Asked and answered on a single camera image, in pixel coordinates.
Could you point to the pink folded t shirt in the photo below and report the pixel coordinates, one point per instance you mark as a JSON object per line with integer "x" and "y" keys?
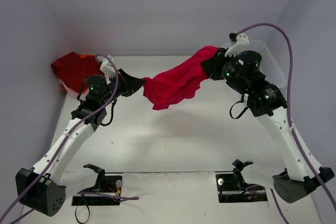
{"x": 68, "y": 90}

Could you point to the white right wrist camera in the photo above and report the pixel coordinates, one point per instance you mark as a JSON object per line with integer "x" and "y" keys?
{"x": 239, "y": 43}

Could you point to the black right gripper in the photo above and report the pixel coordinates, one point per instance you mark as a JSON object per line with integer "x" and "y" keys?
{"x": 217, "y": 65}

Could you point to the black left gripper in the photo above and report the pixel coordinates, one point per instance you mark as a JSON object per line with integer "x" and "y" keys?
{"x": 121, "y": 83}

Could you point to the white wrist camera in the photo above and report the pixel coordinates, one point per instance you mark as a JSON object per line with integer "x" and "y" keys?
{"x": 107, "y": 68}
{"x": 239, "y": 43}

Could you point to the dark red folded t shirt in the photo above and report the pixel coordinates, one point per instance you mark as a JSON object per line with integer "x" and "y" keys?
{"x": 95, "y": 67}

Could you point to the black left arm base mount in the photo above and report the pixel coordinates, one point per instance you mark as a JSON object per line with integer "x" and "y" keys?
{"x": 105, "y": 184}

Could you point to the white plastic basket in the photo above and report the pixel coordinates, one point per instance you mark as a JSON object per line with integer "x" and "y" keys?
{"x": 269, "y": 66}

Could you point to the magenta t shirt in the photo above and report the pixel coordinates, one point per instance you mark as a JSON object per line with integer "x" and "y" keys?
{"x": 179, "y": 83}

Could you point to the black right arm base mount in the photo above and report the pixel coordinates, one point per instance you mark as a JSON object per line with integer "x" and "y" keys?
{"x": 232, "y": 188}

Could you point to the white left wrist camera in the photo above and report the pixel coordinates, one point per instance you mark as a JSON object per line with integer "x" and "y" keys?
{"x": 107, "y": 68}

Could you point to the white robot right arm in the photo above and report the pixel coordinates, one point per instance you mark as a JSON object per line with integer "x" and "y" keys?
{"x": 303, "y": 174}

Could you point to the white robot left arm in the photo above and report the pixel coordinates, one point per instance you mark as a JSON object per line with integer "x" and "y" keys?
{"x": 45, "y": 187}

